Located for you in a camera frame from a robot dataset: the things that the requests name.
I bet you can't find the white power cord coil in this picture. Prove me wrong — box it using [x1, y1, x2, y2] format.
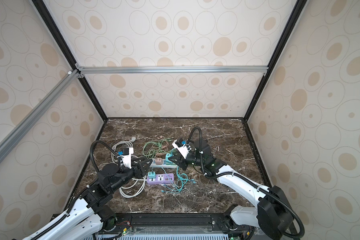
[110, 137, 147, 199]

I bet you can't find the silver aluminium rail back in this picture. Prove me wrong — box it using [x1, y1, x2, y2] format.
[79, 66, 268, 74]

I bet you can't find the silver aluminium rail left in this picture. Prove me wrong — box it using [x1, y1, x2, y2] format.
[0, 70, 79, 164]

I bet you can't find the teal charger plug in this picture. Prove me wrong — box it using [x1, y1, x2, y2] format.
[165, 153, 173, 165]
[148, 171, 156, 179]

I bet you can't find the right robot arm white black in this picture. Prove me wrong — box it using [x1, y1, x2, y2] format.
[169, 127, 306, 240]

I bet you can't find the purple power strip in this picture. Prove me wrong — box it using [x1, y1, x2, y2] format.
[147, 173, 175, 185]

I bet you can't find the green teal cable bundle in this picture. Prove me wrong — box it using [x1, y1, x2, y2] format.
[142, 137, 197, 195]

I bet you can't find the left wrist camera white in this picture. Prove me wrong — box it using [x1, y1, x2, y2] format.
[117, 147, 134, 169]

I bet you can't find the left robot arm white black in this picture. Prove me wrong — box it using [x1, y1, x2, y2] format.
[27, 140, 153, 240]

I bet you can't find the silver aluminium rail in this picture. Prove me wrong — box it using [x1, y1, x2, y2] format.
[79, 66, 268, 74]
[0, 70, 79, 164]

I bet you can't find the white blue power strip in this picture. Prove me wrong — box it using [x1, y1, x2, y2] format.
[150, 159, 178, 169]

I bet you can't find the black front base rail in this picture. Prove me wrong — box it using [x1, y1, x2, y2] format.
[47, 212, 301, 240]

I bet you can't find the pink charger plug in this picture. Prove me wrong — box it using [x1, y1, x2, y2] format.
[155, 158, 163, 165]

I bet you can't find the pink charger cable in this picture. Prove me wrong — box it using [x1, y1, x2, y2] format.
[151, 136, 172, 158]

